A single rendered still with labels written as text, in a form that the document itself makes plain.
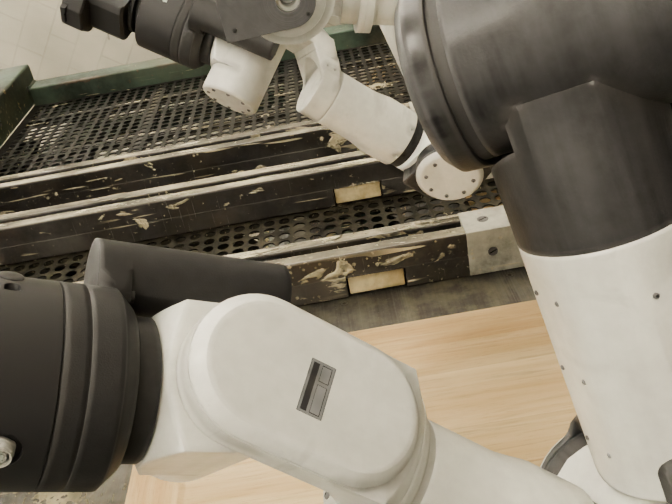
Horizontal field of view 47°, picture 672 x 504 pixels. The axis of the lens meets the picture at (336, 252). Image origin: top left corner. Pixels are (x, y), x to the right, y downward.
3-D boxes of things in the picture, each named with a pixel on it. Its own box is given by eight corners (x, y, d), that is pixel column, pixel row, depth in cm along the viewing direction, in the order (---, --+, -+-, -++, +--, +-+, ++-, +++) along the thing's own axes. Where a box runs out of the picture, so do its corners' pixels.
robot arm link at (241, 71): (207, 5, 92) (294, 43, 92) (168, 85, 91) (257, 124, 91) (194, -43, 81) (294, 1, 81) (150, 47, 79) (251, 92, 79)
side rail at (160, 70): (422, 56, 219) (418, 17, 213) (41, 126, 222) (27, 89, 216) (417, 48, 226) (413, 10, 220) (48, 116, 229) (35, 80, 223)
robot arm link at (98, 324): (7, 508, 36) (236, 505, 41) (48, 475, 28) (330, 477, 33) (30, 280, 41) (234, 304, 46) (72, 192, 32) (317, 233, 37)
